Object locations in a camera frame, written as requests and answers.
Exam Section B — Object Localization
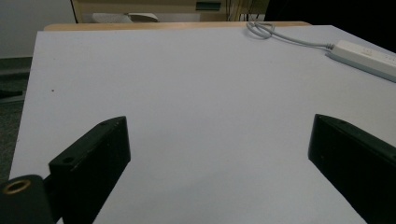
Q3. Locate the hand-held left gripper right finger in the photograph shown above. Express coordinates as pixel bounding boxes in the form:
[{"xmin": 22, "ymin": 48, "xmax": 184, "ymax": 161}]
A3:
[{"xmin": 307, "ymin": 113, "xmax": 396, "ymax": 224}]

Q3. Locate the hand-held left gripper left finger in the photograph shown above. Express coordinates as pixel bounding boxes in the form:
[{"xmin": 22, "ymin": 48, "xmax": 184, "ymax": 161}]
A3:
[{"xmin": 48, "ymin": 116, "xmax": 132, "ymax": 224}]

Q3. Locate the white power strip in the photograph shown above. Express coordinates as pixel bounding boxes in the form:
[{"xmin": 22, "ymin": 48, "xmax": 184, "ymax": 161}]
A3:
[{"xmin": 325, "ymin": 39, "xmax": 396, "ymax": 83}]

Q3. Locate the grey power strip cable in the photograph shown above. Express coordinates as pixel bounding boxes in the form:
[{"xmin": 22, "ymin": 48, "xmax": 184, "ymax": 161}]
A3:
[{"xmin": 246, "ymin": 21, "xmax": 336, "ymax": 50}]

